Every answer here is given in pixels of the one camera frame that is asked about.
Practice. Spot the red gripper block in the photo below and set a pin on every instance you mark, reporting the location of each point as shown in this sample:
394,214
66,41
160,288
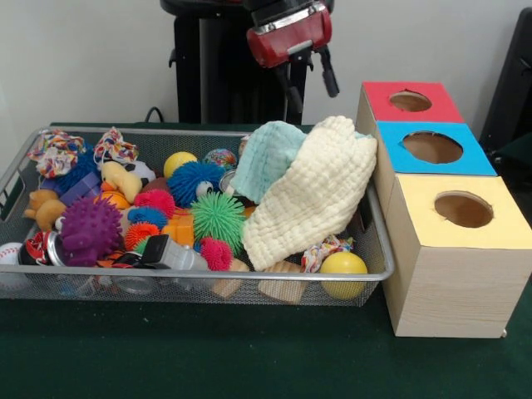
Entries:
287,39

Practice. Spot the light blue waffle cloth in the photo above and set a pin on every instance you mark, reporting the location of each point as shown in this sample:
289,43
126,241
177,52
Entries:
266,158

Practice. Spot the cream waffle cloth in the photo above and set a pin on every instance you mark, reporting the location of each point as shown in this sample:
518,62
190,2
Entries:
311,195

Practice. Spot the wooden box with three holes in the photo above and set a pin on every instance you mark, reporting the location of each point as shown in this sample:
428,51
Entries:
457,291

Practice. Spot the blue spiky ball with eyes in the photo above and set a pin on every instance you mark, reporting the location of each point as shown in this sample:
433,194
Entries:
191,178

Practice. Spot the plain green spiky ball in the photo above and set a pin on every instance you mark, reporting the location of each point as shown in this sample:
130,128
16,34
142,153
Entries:
218,220

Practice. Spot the large yellow ball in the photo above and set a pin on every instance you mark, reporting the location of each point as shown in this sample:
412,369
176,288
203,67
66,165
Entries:
344,274

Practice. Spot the crumpled colourful printed wrapper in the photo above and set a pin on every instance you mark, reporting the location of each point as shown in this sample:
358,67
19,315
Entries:
56,154
118,149

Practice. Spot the black chair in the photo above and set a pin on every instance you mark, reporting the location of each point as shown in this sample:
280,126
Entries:
515,83

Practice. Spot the neighbouring green covered table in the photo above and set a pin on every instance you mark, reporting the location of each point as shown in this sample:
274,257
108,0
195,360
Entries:
519,166

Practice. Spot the purple spiky rubber toy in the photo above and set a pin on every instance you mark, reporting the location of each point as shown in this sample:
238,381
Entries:
91,232

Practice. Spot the dark green table cloth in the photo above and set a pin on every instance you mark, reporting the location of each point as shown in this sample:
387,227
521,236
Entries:
208,353

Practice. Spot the crushed black can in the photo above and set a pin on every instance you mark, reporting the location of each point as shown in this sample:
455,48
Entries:
37,251

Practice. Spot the white baseball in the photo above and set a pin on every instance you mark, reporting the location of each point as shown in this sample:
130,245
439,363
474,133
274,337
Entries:
9,254

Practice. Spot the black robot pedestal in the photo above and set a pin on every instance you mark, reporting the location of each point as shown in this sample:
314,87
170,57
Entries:
216,83

